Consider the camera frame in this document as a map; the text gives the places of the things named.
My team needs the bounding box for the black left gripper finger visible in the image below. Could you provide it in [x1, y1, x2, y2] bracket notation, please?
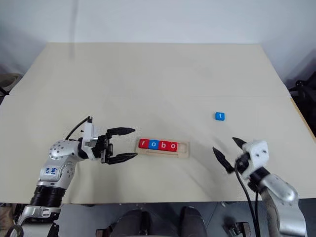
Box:
[106, 126, 136, 138]
[107, 152, 139, 166]

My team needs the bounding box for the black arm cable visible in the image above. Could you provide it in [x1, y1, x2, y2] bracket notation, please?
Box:
[64, 116, 95, 140]
[234, 163, 263, 237]

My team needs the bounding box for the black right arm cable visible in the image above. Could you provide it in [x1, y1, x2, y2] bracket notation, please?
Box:
[234, 163, 263, 237]

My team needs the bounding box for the wooden letter tray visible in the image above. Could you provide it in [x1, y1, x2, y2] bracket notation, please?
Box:
[135, 138, 191, 159]

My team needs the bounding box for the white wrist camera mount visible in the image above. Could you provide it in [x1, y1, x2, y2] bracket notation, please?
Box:
[240, 140, 270, 179]
[79, 121, 100, 161]

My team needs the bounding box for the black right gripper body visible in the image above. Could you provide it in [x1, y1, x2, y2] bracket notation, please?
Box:
[233, 152, 250, 174]

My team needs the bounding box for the dark rounded shape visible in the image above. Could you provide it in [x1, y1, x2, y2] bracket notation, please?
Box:
[178, 205, 207, 237]
[115, 208, 152, 237]

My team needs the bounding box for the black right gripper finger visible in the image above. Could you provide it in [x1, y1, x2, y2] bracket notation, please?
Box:
[212, 147, 236, 174]
[232, 137, 248, 152]

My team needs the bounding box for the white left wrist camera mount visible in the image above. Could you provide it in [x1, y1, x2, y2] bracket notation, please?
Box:
[79, 121, 100, 161]

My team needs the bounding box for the beige round background object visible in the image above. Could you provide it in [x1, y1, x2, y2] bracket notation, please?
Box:
[0, 73, 22, 87]

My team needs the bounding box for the black background equipment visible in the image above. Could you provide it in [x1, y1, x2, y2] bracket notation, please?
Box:
[288, 79, 316, 138]

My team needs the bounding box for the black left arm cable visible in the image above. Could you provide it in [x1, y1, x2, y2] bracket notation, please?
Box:
[64, 116, 95, 140]

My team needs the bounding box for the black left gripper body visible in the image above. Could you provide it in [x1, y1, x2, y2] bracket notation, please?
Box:
[94, 132, 115, 165]

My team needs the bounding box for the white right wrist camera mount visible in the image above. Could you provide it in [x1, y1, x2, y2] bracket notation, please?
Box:
[240, 140, 270, 179]

